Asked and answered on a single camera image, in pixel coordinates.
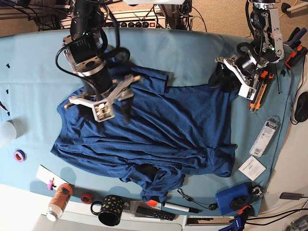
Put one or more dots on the blue orange bottom clamp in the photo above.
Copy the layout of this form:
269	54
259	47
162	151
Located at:
238	223

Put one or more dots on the clear blister pack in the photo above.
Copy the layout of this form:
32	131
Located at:
265	135

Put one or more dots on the white black marker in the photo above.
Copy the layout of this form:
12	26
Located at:
181	208

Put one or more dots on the translucent plastic cup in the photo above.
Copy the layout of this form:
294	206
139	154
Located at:
7	133

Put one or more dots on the carabiner with black lanyard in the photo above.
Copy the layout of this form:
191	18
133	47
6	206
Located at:
210	207

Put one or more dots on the red tape roll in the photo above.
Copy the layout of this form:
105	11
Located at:
86	198

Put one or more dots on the pink small clip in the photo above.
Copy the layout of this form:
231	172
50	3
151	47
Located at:
51	185

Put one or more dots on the purple tape roll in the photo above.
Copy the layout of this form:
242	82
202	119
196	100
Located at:
19	155

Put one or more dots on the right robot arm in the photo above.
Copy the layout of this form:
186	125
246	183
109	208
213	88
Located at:
86	51

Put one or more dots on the orange black bar clamp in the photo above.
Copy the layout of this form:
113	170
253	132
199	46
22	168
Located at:
296	55

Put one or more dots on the black zip tie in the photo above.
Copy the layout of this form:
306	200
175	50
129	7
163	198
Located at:
277	79

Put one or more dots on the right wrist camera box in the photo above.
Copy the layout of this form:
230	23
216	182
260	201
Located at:
103	110

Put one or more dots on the black remote control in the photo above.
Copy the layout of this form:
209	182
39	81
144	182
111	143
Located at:
155	213

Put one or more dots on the black computer mouse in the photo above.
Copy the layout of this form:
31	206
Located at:
301	111

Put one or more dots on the blue spring clamp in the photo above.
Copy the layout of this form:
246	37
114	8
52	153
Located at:
295	36

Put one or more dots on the blue box with knob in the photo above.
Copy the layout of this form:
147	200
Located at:
234	198

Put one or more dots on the teal table cloth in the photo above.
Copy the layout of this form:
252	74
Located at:
36	87

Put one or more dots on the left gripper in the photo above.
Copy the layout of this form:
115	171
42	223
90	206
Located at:
230	71

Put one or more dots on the white paper strip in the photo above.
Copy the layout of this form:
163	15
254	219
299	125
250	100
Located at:
46	176

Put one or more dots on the black orange utility knife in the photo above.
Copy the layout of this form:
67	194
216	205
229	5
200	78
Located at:
264	79

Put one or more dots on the dark blue t-shirt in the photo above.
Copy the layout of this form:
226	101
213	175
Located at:
172	132

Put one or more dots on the red cube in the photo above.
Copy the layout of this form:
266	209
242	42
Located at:
152	203

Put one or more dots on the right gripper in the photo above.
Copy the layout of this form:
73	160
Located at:
99	86

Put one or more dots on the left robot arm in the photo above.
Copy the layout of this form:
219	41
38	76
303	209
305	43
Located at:
264	24

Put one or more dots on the white paper card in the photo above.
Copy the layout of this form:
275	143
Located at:
252	168

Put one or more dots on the orange plastic bottle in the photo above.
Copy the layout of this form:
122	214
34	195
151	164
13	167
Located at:
59	202

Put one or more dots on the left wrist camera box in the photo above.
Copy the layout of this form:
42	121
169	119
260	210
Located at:
247	92

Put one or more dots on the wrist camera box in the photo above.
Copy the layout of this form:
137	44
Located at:
103	110
247	92

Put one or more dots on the black mug yellow dots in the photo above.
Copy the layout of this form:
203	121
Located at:
111	209

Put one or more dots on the black adapter block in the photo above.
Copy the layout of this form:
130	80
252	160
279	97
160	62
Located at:
290	196

